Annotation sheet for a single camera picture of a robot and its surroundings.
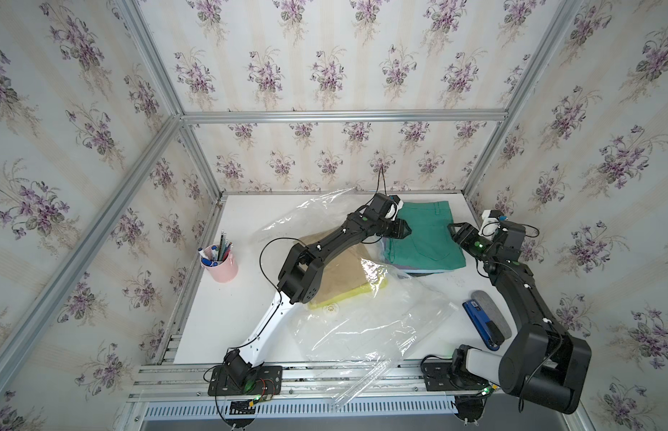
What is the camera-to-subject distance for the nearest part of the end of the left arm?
2.79 ft

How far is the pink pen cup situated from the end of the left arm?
49 cm

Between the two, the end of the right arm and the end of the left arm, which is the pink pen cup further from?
the end of the right arm

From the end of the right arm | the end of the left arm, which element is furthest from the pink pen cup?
the end of the right arm

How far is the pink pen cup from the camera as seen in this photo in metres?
0.87
